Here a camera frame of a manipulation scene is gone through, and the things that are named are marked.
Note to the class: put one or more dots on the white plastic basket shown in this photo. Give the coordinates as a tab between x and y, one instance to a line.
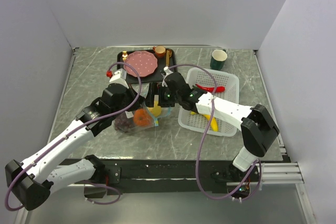
231	94

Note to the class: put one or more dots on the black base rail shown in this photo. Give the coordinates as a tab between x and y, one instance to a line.
161	186

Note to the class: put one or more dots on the orange small cup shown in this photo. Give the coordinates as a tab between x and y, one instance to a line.
159	51

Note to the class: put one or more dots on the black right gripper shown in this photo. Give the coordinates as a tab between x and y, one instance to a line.
157	88

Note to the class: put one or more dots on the black serving tray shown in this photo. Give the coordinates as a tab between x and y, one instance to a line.
155	77

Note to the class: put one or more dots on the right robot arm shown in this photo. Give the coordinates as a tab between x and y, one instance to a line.
257	126

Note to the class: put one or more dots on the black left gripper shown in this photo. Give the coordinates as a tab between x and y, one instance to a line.
139	100

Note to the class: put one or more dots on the gold knife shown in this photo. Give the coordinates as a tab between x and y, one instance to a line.
167	60

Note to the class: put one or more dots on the yellow lemon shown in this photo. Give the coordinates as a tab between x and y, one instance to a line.
156	110

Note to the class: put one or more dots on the gold fork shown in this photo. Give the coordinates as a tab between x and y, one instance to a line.
124	55

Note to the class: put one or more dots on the dark green cup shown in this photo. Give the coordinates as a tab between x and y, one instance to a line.
218	59

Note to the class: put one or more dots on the gold spoon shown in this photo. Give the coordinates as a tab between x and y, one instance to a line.
169	53

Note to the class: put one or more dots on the red chili pepper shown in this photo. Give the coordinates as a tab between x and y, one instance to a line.
219	89

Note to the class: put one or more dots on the red grape bunch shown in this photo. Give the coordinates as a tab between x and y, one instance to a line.
124	125

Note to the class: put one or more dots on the pink dotted plate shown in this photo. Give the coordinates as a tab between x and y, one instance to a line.
144	62

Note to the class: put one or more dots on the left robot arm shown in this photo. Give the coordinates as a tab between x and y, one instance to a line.
31	181

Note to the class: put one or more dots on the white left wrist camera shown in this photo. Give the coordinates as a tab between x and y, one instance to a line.
118	77

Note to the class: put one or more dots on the clear zip top bag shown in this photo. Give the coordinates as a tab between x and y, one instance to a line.
155	120

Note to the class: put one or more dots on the yellow banana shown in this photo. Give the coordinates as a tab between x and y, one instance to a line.
214	123

